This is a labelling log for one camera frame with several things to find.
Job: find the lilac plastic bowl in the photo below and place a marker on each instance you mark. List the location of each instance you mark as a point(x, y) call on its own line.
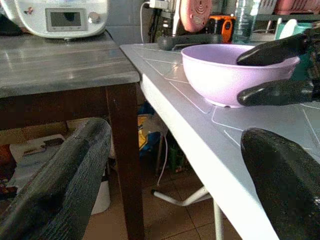
point(215, 75)

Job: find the dark red basket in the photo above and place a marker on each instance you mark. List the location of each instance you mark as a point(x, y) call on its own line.
point(297, 6)

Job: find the clear plastic bottle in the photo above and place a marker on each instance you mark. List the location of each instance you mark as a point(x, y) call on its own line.
point(245, 22)

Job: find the white kitchen machine with display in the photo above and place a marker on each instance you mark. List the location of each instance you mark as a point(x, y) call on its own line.
point(62, 17)

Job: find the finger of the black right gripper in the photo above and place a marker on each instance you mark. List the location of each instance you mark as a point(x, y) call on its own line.
point(272, 51)
point(277, 92)

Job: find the white cardboard box with papers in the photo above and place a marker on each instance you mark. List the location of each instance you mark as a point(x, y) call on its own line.
point(35, 155)

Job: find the white plastic bucket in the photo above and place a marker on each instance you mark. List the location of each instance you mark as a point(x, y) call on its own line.
point(102, 200)

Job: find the orange and black device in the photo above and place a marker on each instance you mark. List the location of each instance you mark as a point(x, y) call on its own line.
point(223, 27)

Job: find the dark wooden table grey top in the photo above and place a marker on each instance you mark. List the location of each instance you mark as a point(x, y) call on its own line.
point(75, 75)

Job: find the green packages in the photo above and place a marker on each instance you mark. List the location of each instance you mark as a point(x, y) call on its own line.
point(176, 160)

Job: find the pink round appliance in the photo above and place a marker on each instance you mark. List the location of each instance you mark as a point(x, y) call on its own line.
point(196, 15)

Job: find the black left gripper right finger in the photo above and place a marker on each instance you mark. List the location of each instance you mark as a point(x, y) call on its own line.
point(287, 185)

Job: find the teal box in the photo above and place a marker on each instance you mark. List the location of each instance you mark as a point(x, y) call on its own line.
point(303, 30)

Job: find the white folding table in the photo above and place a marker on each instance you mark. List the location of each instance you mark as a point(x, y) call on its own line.
point(200, 130)

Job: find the blue and yellow bag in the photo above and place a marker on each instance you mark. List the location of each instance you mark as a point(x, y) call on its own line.
point(148, 140)

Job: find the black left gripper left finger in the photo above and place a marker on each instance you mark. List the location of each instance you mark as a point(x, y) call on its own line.
point(57, 180)

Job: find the white power adapter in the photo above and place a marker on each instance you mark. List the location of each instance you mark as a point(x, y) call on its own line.
point(160, 3)

